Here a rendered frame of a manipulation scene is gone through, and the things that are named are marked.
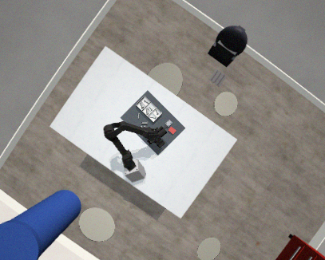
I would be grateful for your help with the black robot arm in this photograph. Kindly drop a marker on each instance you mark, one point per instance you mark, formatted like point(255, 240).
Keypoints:
point(111, 135)

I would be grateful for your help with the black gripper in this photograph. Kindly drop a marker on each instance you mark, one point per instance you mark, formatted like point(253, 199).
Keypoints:
point(160, 142)

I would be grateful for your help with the red square block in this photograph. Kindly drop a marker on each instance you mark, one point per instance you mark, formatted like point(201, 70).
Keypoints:
point(172, 130)

